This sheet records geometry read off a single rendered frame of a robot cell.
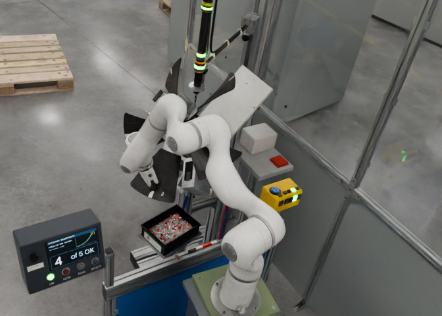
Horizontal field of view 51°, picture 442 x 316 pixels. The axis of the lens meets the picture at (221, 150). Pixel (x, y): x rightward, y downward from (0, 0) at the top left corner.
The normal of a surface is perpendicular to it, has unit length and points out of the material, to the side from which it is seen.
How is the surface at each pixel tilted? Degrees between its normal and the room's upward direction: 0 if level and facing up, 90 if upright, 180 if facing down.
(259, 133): 0
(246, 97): 50
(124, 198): 0
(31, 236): 15
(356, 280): 90
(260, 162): 0
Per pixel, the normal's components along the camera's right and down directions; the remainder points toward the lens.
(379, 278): -0.84, 0.22
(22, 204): 0.15, -0.79
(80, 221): 0.00, -0.91
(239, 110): -0.55, -0.34
